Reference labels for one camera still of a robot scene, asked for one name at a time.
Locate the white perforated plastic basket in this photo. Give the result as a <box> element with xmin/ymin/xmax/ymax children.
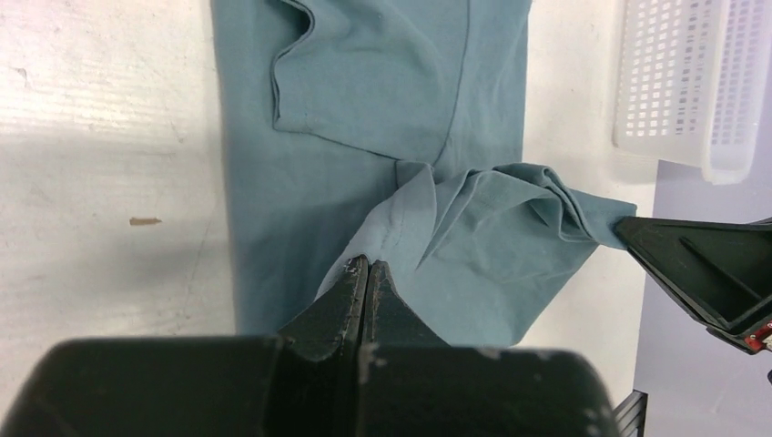
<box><xmin>613</xmin><ymin>0</ymin><xmax>771</xmax><ymax>185</ymax></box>

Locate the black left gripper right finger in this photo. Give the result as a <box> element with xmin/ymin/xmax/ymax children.
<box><xmin>361</xmin><ymin>260</ymin><xmax>449</xmax><ymax>348</ymax></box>

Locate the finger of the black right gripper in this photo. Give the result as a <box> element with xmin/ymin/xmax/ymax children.
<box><xmin>615</xmin><ymin>217</ymin><xmax>771</xmax><ymax>355</ymax></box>

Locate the teal blue t-shirt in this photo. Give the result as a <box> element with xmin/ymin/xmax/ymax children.
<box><xmin>211</xmin><ymin>1</ymin><xmax>636</xmax><ymax>347</ymax></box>

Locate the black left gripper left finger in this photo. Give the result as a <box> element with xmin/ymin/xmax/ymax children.
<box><xmin>279</xmin><ymin>256</ymin><xmax>370</xmax><ymax>362</ymax></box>

